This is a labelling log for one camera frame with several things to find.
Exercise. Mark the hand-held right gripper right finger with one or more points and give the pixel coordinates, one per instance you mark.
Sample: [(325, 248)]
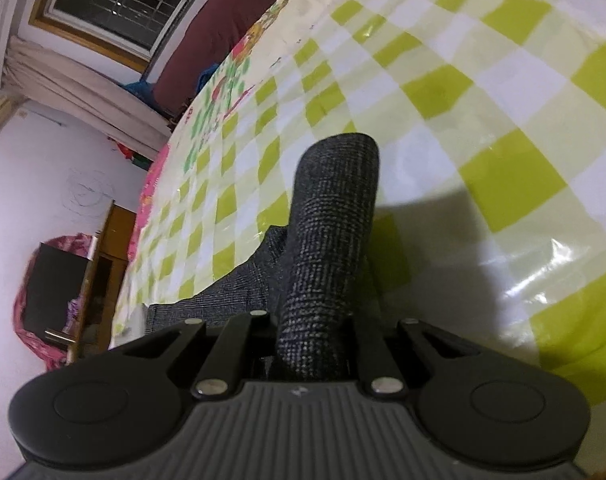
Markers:
[(369, 350)]

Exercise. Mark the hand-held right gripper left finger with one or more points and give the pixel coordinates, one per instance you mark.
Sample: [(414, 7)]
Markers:
[(238, 345)]

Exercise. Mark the dark grey checked pants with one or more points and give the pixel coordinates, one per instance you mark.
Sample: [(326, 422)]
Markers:
[(328, 240)]

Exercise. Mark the wooden desk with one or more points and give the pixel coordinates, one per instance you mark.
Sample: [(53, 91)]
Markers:
[(110, 255)]

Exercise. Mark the black box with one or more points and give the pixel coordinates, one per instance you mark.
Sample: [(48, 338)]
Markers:
[(55, 285)]

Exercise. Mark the pink floral cover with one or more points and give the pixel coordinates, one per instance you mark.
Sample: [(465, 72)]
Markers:
[(33, 345)]

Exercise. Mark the red and green object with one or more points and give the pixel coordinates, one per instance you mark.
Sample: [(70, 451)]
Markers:
[(130, 156)]

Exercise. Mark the blue cloth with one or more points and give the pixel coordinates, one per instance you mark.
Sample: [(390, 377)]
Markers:
[(209, 76), (139, 92)]

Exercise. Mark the green checked bed sheet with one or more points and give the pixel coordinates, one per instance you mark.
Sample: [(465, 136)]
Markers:
[(483, 85)]

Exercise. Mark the beige curtain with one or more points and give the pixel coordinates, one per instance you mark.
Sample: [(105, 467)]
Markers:
[(83, 95)]

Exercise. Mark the maroon headboard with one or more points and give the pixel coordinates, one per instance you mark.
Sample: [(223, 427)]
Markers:
[(213, 35)]

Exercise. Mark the window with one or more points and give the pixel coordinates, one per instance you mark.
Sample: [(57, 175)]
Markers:
[(123, 0)]

